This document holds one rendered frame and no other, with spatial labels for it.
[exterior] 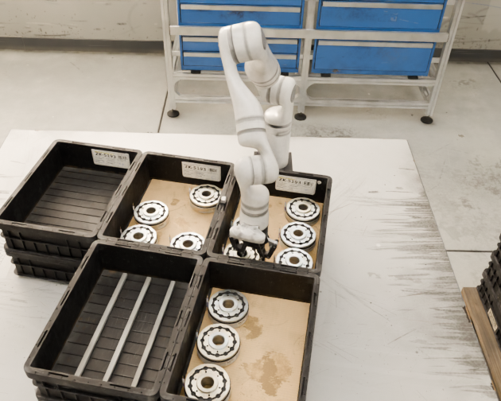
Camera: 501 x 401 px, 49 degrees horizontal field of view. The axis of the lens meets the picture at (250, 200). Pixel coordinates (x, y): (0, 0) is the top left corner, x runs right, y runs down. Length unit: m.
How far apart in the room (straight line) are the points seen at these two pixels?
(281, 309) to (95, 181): 0.77
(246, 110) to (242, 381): 0.63
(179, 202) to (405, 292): 0.74
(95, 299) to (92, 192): 0.44
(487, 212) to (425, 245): 1.37
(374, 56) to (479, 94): 1.04
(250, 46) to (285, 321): 0.68
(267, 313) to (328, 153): 0.91
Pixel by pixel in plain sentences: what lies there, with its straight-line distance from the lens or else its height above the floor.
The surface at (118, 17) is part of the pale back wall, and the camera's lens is 4.38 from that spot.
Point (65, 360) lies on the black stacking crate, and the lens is 1.42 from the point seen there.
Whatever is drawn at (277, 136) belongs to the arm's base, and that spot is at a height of 0.94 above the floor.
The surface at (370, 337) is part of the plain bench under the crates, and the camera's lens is 1.60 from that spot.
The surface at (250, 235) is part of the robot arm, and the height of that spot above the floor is 1.01.
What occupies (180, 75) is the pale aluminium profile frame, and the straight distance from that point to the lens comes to 3.50.
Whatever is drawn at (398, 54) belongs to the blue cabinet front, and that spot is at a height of 0.46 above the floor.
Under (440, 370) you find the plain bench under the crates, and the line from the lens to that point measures 1.60.
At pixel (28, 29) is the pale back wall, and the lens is 4.62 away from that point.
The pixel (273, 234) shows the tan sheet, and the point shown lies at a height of 0.83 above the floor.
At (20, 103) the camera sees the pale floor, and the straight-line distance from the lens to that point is 4.01.
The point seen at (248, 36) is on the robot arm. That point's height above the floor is 1.41.
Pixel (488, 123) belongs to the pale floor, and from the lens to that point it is 3.96.
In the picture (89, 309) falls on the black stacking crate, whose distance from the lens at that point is 1.49.
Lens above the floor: 1.98
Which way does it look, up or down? 42 degrees down
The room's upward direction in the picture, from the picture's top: 2 degrees clockwise
